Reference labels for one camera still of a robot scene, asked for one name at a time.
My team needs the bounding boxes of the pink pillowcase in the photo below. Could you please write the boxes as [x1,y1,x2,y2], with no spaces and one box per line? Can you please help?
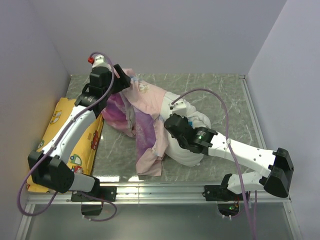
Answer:
[121,68,169,177]

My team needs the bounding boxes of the aluminium rail frame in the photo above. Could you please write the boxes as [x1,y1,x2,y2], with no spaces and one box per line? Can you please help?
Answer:
[14,74,303,240]

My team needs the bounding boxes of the yellow car print pillow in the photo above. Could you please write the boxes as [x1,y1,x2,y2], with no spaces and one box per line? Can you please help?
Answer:
[36,97,103,192]

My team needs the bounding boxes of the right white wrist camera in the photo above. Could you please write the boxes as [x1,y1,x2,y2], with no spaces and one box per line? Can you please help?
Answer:
[169,99,187,117]

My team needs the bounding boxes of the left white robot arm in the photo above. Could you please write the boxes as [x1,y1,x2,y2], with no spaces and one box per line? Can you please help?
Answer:
[27,64,131,201]

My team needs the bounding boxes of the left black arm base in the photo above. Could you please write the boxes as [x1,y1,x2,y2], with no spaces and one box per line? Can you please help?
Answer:
[70,186,117,217]

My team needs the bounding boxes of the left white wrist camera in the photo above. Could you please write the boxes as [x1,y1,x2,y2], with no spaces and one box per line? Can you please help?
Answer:
[87,54,110,69]

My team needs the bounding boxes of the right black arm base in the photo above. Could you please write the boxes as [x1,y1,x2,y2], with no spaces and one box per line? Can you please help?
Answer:
[202,185,245,219]

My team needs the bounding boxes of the white pillow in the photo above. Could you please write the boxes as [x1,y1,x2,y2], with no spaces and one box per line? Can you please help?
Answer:
[160,91,211,167]

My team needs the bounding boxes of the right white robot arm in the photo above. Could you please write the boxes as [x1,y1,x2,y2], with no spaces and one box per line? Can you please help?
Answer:
[164,113,295,200]

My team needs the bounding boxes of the purple princess print pillowcase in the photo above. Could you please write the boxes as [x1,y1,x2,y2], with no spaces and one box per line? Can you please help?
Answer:
[101,92,168,160]

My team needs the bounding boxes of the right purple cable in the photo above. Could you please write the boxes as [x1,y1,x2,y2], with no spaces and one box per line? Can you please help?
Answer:
[170,88,258,240]

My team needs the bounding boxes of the purple cable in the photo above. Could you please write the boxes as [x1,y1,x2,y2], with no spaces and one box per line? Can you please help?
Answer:
[16,51,118,222]
[170,88,258,240]

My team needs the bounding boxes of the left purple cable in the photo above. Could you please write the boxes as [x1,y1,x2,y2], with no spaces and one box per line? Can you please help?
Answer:
[16,51,118,222]

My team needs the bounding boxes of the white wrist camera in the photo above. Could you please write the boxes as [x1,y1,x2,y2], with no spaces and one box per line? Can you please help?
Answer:
[169,99,187,117]
[87,54,110,69]

